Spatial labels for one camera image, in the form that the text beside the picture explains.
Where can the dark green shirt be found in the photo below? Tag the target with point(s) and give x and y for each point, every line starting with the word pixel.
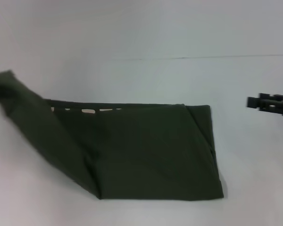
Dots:
pixel 143 150

